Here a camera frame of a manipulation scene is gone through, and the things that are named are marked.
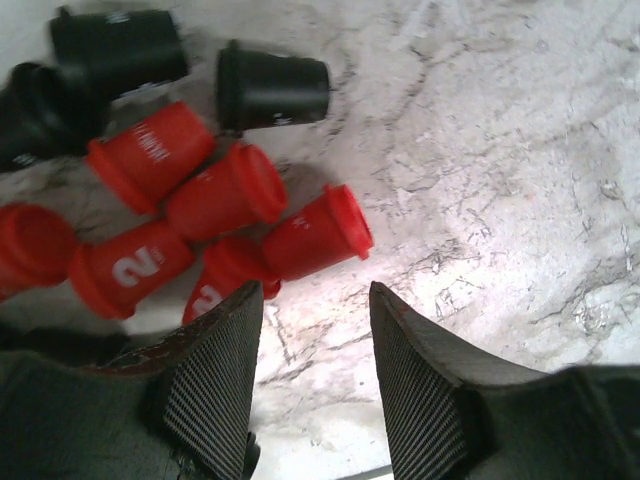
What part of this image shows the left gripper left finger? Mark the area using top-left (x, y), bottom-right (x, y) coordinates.
top-left (1, 281), bottom-right (264, 479)

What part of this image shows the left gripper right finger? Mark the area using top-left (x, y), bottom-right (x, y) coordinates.
top-left (369, 282), bottom-right (639, 479)

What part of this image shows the black coffee capsule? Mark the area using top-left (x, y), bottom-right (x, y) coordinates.
top-left (215, 40), bottom-right (331, 133)
top-left (1, 324), bottom-right (131, 367)
top-left (1, 62), bottom-right (110, 173)
top-left (48, 7), bottom-right (189, 101)

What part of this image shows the red coffee capsule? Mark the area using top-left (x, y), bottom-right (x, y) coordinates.
top-left (182, 236), bottom-right (281, 325)
top-left (261, 184), bottom-right (374, 281)
top-left (1, 203), bottom-right (78, 301)
top-left (68, 220), bottom-right (196, 320)
top-left (86, 101), bottom-right (216, 215)
top-left (165, 142), bottom-right (288, 242)

